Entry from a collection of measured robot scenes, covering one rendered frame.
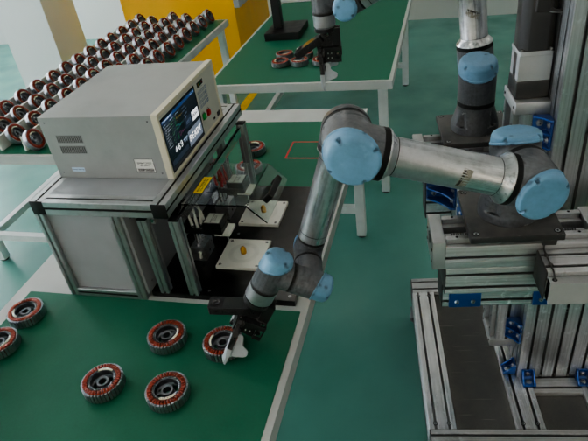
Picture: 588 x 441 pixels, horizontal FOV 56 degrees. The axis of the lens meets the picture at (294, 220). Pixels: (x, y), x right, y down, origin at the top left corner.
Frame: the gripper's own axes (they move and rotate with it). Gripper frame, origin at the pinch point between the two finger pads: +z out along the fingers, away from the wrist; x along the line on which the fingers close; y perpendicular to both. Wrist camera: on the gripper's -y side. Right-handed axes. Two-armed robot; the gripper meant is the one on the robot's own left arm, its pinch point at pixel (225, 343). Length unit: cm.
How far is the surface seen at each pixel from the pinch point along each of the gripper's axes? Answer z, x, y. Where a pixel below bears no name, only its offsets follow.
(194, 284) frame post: 2.3, 20.2, -12.7
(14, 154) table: 68, 136, -114
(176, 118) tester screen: -36, 43, -35
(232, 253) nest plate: 1.1, 39.0, -4.0
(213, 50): 80, 406, -55
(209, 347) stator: 0.6, -2.9, -4.0
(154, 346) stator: 9.0, -1.1, -17.9
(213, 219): -9.1, 39.5, -14.2
